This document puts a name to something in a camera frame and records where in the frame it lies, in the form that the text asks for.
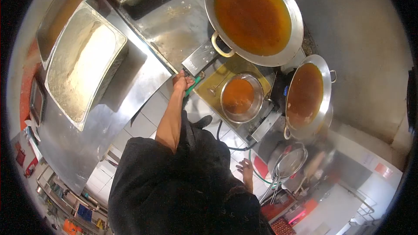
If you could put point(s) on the large steel wok with oil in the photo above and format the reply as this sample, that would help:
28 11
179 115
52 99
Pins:
253 16

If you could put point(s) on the small steel wok with oil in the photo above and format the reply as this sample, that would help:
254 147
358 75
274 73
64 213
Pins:
305 94

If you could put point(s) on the tray of brown eggs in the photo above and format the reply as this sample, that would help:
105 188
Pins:
282 227

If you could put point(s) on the person's right hand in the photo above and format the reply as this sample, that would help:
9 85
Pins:
247 169

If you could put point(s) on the steel tray of flour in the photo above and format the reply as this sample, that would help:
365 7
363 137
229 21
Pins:
83 65

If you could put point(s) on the stainless steel work counter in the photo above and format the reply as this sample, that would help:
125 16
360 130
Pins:
153 29

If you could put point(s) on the steel pot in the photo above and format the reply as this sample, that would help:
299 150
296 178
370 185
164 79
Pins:
276 156

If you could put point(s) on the steel bowl with oil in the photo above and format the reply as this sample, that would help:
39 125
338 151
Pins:
240 97

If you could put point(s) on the person's body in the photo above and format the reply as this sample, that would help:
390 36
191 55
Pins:
183 189

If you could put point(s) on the yellow oily tray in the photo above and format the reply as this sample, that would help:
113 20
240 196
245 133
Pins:
214 81

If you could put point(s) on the person's left fingers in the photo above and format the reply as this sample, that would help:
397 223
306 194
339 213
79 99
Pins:
188 81

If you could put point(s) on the steel ladle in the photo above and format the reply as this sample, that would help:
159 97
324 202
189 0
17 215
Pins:
216 86

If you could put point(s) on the deep empty steel tray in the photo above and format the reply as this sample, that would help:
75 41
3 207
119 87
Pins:
60 16

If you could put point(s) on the person's legs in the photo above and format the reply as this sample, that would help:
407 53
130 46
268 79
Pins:
201 122

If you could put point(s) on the steel gas stove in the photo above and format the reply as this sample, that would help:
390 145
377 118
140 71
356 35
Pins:
266 122

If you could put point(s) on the person's right fingers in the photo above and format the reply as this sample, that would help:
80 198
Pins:
242 165

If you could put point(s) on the person's left hand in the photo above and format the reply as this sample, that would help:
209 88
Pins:
180 82

